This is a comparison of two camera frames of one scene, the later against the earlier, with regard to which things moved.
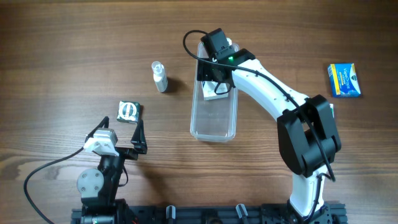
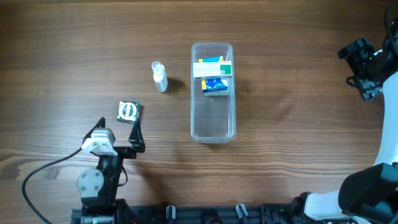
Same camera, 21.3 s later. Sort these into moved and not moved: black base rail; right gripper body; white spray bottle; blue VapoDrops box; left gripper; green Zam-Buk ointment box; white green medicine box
Moved: blue VapoDrops box; right gripper body; white green medicine box
Not moved: black base rail; green Zam-Buk ointment box; white spray bottle; left gripper
